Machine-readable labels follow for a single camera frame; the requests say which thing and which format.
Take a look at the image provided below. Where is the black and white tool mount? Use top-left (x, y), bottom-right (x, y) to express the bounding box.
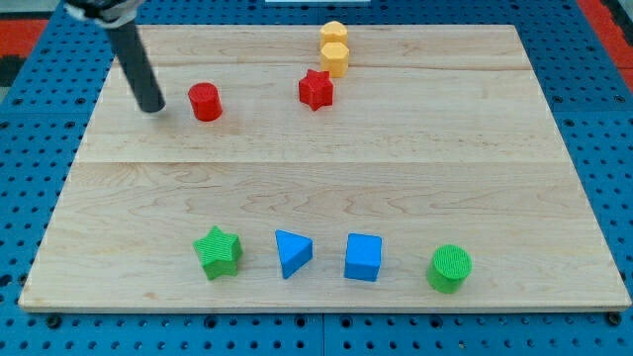
top-left (63, 0), bottom-right (144, 28)

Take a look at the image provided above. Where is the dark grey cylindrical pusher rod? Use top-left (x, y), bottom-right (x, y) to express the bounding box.
top-left (106, 21), bottom-right (165, 113)

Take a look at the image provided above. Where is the red cylinder block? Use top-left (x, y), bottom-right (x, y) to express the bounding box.
top-left (188, 82), bottom-right (223, 122)

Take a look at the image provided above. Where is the red star block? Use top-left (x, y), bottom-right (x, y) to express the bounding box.
top-left (298, 69), bottom-right (334, 111)

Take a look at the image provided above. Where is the green star block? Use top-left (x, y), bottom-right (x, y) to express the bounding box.
top-left (192, 225), bottom-right (242, 281)

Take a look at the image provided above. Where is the yellow heart block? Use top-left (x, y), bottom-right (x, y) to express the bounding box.
top-left (319, 21), bottom-right (348, 48)

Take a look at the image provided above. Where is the light wooden board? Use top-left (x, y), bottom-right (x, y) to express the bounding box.
top-left (19, 25), bottom-right (631, 313)

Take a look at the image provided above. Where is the yellow hexagon block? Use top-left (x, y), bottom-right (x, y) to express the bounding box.
top-left (320, 43), bottom-right (350, 78)

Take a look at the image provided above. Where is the blue triangle block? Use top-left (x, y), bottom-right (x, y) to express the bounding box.
top-left (275, 229), bottom-right (314, 279)

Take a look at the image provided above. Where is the blue cube block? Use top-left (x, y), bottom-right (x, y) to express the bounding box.
top-left (344, 233), bottom-right (383, 282)

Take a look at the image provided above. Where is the green cylinder block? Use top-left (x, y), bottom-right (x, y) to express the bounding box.
top-left (426, 244), bottom-right (473, 294)

